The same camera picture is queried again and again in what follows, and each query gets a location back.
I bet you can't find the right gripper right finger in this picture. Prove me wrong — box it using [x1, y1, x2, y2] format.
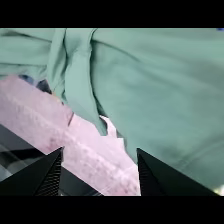
[136, 147, 220, 197]

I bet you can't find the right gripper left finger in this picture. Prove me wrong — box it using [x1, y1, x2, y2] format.
[0, 146, 65, 197]

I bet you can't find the green shirt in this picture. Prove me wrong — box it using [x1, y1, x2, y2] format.
[0, 28, 224, 195]

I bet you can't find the silver frame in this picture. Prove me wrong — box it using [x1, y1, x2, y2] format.
[0, 142, 46, 183]

